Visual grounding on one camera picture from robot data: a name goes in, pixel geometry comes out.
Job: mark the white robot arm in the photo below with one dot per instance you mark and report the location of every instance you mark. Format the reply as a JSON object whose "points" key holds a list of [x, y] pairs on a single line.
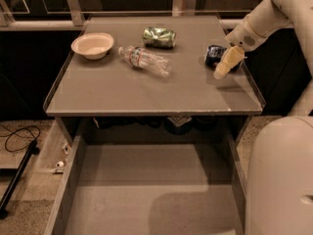
{"points": [[279, 187]]}

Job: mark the grey cabinet with top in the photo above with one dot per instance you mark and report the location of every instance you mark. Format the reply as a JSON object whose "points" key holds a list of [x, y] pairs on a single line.
{"points": [[110, 88]]}

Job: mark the open grey top drawer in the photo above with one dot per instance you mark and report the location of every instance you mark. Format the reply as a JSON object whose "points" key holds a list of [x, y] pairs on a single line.
{"points": [[152, 185]]}

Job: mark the crushed green soda can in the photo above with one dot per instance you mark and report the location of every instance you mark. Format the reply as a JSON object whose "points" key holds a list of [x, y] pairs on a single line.
{"points": [[159, 37]]}

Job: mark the clear plastic water bottle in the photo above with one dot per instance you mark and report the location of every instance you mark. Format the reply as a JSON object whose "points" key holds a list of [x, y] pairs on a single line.
{"points": [[143, 59]]}

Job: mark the white paper bowl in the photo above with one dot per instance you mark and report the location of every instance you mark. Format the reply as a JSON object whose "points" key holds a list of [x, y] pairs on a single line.
{"points": [[92, 46]]}

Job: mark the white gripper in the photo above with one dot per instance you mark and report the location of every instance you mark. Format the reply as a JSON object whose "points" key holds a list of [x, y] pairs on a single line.
{"points": [[242, 36]]}

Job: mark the black stand leg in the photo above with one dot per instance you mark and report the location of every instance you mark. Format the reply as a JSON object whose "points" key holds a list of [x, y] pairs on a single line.
{"points": [[32, 149]]}

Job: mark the blue pepsi can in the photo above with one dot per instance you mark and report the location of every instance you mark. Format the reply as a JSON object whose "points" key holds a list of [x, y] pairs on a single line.
{"points": [[214, 54]]}

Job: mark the metal window railing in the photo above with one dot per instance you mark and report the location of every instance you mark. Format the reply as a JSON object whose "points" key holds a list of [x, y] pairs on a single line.
{"points": [[48, 15]]}

